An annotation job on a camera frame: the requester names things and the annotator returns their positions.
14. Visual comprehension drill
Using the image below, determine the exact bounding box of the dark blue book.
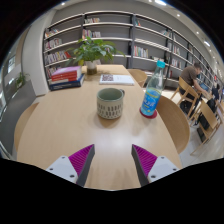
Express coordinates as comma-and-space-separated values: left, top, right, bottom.
48, 74, 86, 92

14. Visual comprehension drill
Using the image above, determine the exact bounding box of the grey bookshelf unit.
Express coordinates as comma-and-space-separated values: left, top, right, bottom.
42, 9, 222, 92

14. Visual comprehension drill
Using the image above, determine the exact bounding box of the potted green plant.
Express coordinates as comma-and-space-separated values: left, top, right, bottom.
65, 36, 126, 76

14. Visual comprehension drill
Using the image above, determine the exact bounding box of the small green wall plant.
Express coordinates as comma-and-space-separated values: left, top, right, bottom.
14, 72, 28, 90

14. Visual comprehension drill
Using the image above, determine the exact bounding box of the pink book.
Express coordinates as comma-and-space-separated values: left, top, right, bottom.
51, 65, 83, 78

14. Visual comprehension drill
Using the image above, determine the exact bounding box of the group of wooden chairs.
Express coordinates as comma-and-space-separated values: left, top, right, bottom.
169, 76, 224, 156

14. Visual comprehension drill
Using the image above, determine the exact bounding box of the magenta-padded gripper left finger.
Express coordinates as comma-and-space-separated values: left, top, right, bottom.
45, 143, 97, 188

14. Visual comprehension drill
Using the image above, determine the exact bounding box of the clear bottle with teal cap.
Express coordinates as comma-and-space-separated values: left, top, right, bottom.
139, 59, 167, 118

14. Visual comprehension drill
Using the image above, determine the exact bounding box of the patterned ceramic mug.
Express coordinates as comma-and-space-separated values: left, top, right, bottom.
96, 87, 126, 121

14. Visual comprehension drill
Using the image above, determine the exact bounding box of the red book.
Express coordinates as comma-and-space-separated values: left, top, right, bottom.
51, 71, 84, 85

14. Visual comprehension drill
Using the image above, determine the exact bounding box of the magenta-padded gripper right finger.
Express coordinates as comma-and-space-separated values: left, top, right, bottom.
130, 143, 181, 188

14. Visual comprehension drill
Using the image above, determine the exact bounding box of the white printed booklet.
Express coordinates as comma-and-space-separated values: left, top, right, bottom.
99, 73, 136, 87

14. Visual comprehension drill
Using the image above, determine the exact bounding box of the person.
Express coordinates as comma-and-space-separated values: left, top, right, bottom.
179, 62, 210, 115

